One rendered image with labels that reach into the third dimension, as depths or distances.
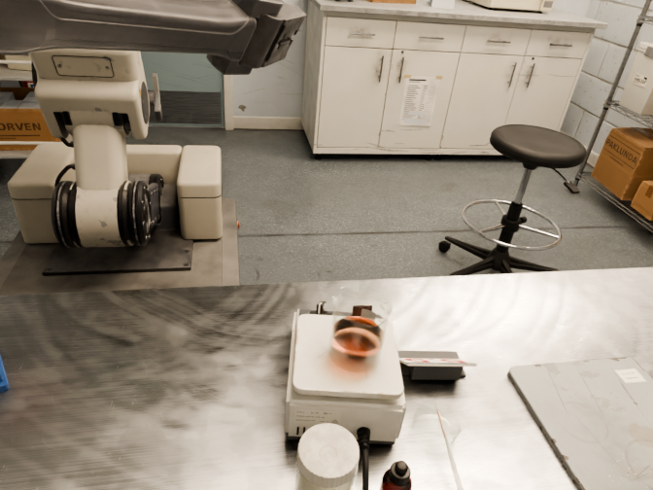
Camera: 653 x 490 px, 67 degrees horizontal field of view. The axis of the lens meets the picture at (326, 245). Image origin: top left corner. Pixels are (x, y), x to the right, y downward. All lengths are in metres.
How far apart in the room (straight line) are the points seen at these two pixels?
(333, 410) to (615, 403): 0.38
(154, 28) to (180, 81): 2.91
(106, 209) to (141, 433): 0.77
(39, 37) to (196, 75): 2.97
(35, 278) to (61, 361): 0.86
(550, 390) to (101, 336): 0.60
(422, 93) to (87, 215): 2.25
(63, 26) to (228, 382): 0.43
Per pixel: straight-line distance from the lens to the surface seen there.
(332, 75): 2.93
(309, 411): 0.55
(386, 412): 0.56
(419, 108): 3.14
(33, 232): 1.68
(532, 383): 0.73
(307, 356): 0.56
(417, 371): 0.67
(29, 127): 2.72
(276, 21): 0.71
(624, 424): 0.74
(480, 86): 3.25
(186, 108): 3.54
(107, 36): 0.56
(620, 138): 3.16
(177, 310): 0.76
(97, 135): 1.33
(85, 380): 0.69
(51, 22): 0.52
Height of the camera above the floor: 1.24
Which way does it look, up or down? 33 degrees down
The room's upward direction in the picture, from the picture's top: 6 degrees clockwise
